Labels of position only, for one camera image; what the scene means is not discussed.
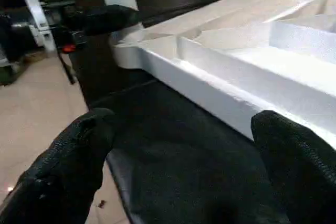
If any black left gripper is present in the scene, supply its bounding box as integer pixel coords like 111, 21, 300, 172
39, 0, 141, 51

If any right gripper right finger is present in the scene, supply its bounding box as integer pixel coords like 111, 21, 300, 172
250, 110, 336, 224

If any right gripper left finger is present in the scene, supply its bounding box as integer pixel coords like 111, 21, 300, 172
0, 108, 117, 224

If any white plastic table top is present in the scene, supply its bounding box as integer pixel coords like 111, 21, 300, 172
109, 0, 336, 148

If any black work mat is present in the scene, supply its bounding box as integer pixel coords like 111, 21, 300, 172
0, 0, 336, 224

